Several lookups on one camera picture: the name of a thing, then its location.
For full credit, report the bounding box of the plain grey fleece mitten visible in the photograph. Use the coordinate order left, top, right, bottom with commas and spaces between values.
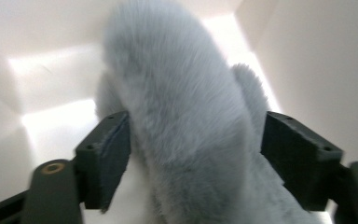
93, 0, 325, 224

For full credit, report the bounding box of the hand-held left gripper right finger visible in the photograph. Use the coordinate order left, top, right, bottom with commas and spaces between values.
260, 110, 345, 212

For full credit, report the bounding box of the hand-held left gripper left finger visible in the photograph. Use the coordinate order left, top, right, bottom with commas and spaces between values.
74, 110, 132, 213

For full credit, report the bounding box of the white box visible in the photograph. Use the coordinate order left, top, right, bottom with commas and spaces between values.
0, 0, 358, 224

